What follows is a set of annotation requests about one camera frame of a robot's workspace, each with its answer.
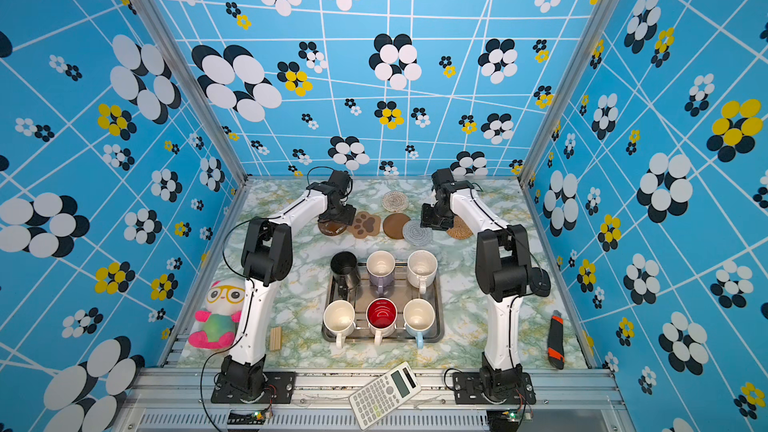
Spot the lavender ceramic mug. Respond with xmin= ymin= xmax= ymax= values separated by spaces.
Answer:
xmin=366 ymin=250 xmax=396 ymax=296

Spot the dark brown round coaster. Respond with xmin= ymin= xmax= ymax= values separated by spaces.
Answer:
xmin=318 ymin=221 xmax=348 ymax=237

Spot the orange black utility knife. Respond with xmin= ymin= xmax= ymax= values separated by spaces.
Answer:
xmin=547 ymin=310 xmax=565 ymax=370

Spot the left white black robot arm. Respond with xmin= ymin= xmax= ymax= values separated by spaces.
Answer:
xmin=211 ymin=169 xmax=356 ymax=404

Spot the red interior mug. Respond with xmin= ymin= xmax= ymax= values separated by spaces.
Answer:
xmin=366 ymin=298 xmax=398 ymax=346

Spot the white scientific calculator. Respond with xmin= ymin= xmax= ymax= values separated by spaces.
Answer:
xmin=349 ymin=362 xmax=422 ymax=430

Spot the black metal cup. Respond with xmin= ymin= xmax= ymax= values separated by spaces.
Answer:
xmin=330 ymin=251 xmax=360 ymax=301

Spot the tan wicker round coaster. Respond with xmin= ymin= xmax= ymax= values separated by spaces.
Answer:
xmin=446 ymin=216 xmax=474 ymax=240

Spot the small wooden block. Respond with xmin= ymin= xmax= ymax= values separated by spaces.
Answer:
xmin=269 ymin=327 xmax=282 ymax=351

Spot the cork paw print coaster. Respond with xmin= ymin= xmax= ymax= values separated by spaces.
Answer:
xmin=348 ymin=211 xmax=382 ymax=239

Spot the black computer mouse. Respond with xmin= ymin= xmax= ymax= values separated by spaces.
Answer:
xmin=529 ymin=267 xmax=551 ymax=297

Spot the brown wooden round coaster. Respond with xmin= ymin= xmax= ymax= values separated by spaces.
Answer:
xmin=382 ymin=212 xmax=411 ymax=240

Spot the multicolour woven round coaster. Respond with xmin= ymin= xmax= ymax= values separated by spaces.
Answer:
xmin=381 ymin=191 xmax=409 ymax=213

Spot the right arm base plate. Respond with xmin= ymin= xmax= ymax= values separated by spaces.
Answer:
xmin=451 ymin=371 xmax=537 ymax=407

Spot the grey woven round coaster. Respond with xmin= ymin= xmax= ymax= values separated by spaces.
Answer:
xmin=402 ymin=220 xmax=433 ymax=247

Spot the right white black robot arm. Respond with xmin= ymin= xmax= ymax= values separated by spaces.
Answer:
xmin=421 ymin=168 xmax=551 ymax=405

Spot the aluminium front frame rail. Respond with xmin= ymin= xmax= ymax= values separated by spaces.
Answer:
xmin=114 ymin=368 xmax=636 ymax=431

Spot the metal serving tray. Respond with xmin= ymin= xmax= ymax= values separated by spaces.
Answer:
xmin=321 ymin=262 xmax=446 ymax=344

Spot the right green circuit board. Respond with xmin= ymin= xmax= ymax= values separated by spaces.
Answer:
xmin=486 ymin=410 xmax=526 ymax=429

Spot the cream mug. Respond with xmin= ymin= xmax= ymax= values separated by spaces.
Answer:
xmin=323 ymin=300 xmax=356 ymax=348
xmin=407 ymin=250 xmax=438 ymax=295

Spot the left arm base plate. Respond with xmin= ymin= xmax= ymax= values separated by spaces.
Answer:
xmin=210 ymin=371 xmax=297 ymax=405

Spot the light blue handled mug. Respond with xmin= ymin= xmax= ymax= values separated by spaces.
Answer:
xmin=402 ymin=298 xmax=436 ymax=349

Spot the plush toy with glasses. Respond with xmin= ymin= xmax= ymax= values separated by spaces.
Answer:
xmin=188 ymin=277 xmax=245 ymax=350

